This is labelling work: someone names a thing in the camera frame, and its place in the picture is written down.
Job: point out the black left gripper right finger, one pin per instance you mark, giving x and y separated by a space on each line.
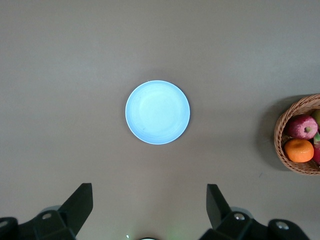
225 220

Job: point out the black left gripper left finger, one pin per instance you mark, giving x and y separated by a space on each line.
72 212

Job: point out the red apple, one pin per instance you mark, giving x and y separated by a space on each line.
300 126

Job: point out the brown wicker basket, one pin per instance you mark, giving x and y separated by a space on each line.
280 140

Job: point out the orange mandarin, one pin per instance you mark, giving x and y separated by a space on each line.
298 150

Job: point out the brown table cover sheet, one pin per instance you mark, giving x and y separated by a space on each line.
75 100

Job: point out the pink dragon fruit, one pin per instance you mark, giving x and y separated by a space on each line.
317 150

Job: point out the light blue round plate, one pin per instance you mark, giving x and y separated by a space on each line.
157 112

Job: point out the olive brown kiwi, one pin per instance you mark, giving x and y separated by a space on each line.
316 116

